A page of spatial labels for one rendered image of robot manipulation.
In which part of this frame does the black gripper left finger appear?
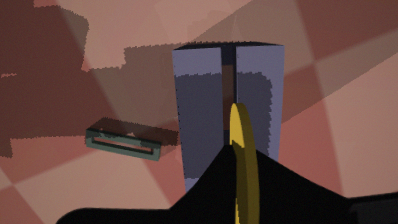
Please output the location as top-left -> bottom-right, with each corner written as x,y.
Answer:
56,145 -> 237,224

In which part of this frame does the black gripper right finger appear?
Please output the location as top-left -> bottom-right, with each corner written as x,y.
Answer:
256,149 -> 398,224

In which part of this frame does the gold coin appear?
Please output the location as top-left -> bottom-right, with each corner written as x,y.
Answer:
230,103 -> 260,224

